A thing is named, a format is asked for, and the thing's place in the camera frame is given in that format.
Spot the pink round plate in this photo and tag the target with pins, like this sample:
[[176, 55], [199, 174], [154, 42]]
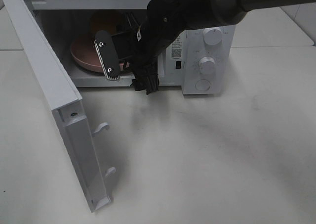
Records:
[[84, 53]]

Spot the white upper power knob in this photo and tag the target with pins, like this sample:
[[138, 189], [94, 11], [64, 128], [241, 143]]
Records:
[[212, 36]]

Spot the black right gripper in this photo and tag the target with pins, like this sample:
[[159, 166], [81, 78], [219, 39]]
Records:
[[163, 24]]

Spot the toy burger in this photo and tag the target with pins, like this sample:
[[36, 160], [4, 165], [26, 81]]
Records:
[[111, 21]]

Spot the white timer knob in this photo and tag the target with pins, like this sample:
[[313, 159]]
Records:
[[207, 65]]

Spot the white round door button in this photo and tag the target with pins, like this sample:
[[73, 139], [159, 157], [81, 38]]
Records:
[[203, 85]]

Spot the white warning label sticker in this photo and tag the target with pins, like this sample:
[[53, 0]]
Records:
[[175, 49]]

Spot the white microwave oven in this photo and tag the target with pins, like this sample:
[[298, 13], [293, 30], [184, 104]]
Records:
[[62, 21]]

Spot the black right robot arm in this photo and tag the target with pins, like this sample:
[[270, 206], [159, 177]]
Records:
[[234, 4]]

